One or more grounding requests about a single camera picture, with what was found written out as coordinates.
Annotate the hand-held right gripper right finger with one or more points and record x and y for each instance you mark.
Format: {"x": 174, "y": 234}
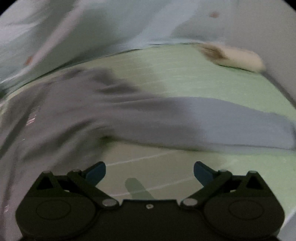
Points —
{"x": 203, "y": 174}

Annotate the green checkered mat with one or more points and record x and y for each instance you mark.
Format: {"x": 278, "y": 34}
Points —
{"x": 208, "y": 78}

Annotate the light blue printed bedsheet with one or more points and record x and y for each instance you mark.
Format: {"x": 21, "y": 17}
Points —
{"x": 92, "y": 27}

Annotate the grey hoodie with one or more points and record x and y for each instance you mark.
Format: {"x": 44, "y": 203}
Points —
{"x": 115, "y": 115}

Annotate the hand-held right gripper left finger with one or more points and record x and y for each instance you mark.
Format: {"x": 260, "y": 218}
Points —
{"x": 96, "y": 173}

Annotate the beige cloth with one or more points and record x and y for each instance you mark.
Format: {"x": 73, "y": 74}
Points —
{"x": 238, "y": 58}

